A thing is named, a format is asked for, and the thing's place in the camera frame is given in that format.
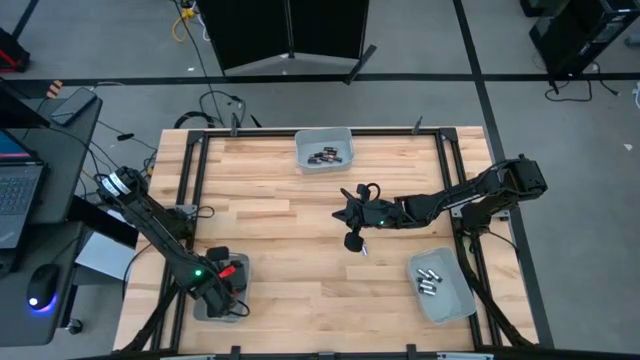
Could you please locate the grey plastic bin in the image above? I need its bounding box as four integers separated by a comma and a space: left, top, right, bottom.
294, 126, 356, 175
407, 246, 478, 326
192, 251, 252, 324

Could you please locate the black computer mouse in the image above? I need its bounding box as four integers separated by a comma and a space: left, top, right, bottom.
25, 263, 61, 311

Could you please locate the coiled black cable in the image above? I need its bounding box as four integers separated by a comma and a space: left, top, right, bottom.
173, 110, 217, 130

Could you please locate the black equipment cart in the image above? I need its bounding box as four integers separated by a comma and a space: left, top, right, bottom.
519, 0, 640, 81

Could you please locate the dark grey laptop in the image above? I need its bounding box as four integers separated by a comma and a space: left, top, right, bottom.
0, 128, 47, 251

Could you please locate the black desk foot bar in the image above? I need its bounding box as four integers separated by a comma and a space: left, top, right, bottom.
67, 194, 140, 250

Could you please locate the black desk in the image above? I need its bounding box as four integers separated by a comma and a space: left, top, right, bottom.
0, 92, 104, 347

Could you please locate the yellow floor cable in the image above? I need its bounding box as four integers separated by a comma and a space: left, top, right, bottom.
171, 3, 197, 44

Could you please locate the white flat panel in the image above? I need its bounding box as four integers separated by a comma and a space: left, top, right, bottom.
74, 209, 139, 282

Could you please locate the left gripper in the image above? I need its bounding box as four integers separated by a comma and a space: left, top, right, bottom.
192, 245, 250, 320

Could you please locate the black folding partition screen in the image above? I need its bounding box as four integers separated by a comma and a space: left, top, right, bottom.
196, 0, 377, 85

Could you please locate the black floor cable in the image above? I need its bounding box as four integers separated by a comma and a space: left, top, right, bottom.
543, 62, 621, 104
198, 89, 247, 127

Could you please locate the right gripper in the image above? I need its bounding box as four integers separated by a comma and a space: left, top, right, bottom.
332, 183, 404, 254

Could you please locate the black red case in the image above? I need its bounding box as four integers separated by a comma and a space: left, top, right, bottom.
0, 27, 31, 74

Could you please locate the black aluminium table frame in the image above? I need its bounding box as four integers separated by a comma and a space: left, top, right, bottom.
119, 127, 540, 360

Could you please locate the black smartphone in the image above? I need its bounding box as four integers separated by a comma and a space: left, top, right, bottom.
49, 87, 98, 126

